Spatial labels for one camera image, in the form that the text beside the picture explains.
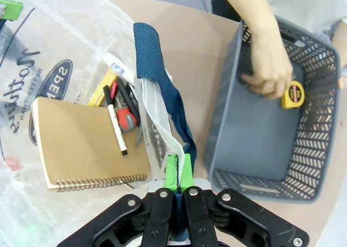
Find person right forearm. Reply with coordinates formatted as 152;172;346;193
216;0;282;43

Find white tube with print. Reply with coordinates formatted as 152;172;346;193
102;51;136;87

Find grey plastic shopping basket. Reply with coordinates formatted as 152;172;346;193
203;15;342;207

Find clear shopping bag blue handles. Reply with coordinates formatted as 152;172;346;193
0;0;198;247

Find person torso white shirt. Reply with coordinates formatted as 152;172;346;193
260;0;347;34

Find person right hand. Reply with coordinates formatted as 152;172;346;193
240;32;294;100

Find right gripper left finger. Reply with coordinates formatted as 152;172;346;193
56;154;179;247

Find person dark trousers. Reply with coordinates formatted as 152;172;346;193
210;0;243;23

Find white marker black cap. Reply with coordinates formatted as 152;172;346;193
102;84;129;157

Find yellow tape measure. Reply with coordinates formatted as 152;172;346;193
280;80;306;110

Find red grey handle screwdriver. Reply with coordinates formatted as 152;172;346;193
113;95;139;133

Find yellow utility knife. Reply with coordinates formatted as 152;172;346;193
87;68;119;108

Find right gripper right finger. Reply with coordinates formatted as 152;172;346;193
177;153;310;247

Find brown spiral notebook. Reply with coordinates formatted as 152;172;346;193
30;96;152;193

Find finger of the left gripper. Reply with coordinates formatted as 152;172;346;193
0;0;24;22

